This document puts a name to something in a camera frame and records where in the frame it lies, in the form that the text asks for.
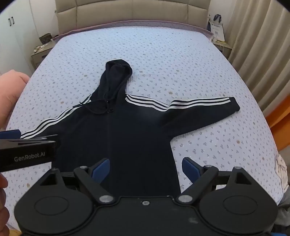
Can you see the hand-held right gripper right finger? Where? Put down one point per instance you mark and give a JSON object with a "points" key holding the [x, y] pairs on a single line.
{"points": [[190, 169]]}

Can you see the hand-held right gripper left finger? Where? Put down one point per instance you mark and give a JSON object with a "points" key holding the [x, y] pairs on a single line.
{"points": [[100, 170]]}

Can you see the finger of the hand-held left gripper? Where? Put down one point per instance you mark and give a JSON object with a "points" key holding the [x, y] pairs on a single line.
{"points": [[34, 138]]}

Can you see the black hoodie with white stripes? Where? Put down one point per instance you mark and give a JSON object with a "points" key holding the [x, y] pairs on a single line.
{"points": [[136, 136]]}

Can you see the person's left hand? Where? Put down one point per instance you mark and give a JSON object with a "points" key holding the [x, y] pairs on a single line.
{"points": [[2, 204]]}

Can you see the pink cloth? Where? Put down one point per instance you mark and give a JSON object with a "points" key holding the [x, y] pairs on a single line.
{"points": [[11, 95]]}

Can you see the white crumpled cloth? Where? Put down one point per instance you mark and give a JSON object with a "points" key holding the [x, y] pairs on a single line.
{"points": [[282, 170]]}

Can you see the white wardrobe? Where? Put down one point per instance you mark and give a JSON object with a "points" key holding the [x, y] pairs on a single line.
{"points": [[18, 40]]}

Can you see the patterned brown pouch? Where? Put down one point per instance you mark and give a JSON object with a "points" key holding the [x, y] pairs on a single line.
{"points": [[46, 38]]}

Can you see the orange fabric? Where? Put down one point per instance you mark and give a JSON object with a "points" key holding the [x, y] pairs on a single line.
{"points": [[279, 122]]}

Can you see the grey cloth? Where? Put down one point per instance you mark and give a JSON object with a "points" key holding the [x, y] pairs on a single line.
{"points": [[283, 213]]}

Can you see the bed with dotted white sheet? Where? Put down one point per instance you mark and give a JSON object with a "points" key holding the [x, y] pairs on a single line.
{"points": [[163, 59]]}

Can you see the wooden nightstand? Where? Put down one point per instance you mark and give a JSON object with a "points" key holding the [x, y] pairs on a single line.
{"points": [[223, 48]]}

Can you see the beige curtain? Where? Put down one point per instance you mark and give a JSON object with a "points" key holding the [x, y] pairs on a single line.
{"points": [[260, 56]]}

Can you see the white tote bag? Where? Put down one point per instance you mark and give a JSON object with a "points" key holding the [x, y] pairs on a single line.
{"points": [[216, 29]]}

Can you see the mauve blanket edge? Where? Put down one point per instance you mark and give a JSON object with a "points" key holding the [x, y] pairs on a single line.
{"points": [[136, 23]]}

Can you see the beige padded headboard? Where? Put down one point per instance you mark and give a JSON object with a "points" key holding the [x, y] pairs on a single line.
{"points": [[136, 11]]}

